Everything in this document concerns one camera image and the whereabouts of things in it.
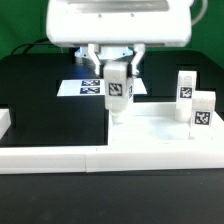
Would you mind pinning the white marker sheet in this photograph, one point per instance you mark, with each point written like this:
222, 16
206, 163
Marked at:
81, 87

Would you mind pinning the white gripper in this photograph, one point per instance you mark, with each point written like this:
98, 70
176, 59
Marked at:
119, 22

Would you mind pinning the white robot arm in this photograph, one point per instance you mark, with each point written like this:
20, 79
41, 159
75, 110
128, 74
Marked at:
103, 53

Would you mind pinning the white square table top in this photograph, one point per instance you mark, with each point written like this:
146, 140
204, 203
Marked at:
154, 122

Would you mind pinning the white U-shaped obstacle wall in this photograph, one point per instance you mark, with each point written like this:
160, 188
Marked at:
190, 154

